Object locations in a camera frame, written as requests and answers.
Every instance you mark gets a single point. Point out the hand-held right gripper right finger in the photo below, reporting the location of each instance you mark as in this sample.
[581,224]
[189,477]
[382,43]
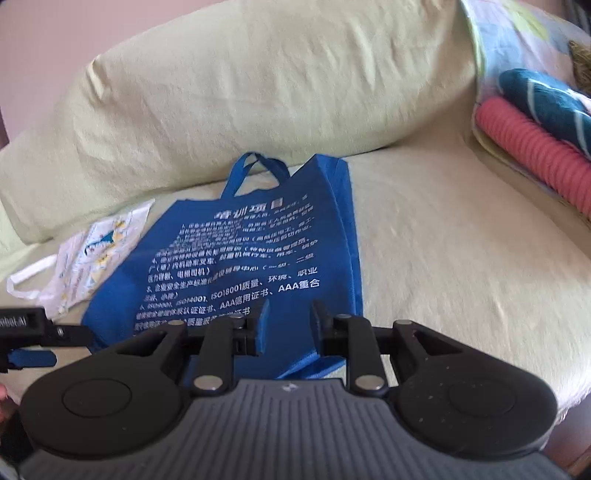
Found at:
[317,325]

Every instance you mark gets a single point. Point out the white printed bag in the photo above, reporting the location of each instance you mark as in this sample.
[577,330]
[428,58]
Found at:
[92,254]

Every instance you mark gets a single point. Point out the floral patterned blanket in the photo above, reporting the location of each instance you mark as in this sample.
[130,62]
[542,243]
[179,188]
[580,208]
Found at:
[512,41]

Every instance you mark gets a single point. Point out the blue shopping bag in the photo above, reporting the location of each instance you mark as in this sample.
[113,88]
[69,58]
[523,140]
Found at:
[240,258]

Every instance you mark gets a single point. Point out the pink ribbed cloth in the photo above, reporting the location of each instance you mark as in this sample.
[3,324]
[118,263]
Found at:
[535,147]

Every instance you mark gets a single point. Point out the pale green sofa cushion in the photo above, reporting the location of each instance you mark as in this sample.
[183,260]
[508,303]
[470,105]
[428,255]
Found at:
[258,101]

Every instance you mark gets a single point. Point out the teal striped cloth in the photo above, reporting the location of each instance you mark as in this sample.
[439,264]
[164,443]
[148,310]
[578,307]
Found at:
[545,101]

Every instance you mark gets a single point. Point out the olive fringed cloth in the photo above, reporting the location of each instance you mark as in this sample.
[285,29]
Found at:
[581,64]

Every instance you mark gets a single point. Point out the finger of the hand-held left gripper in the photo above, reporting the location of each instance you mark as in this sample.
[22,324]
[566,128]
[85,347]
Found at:
[69,335]
[32,359]

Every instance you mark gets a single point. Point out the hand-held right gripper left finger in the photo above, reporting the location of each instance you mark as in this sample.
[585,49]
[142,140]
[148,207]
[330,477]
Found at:
[262,325]

